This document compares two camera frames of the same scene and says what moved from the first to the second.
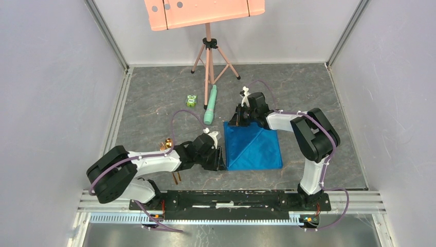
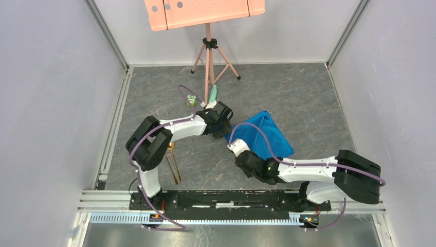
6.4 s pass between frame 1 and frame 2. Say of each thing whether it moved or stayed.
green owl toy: stayed
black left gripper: moved
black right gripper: moved
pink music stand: stayed
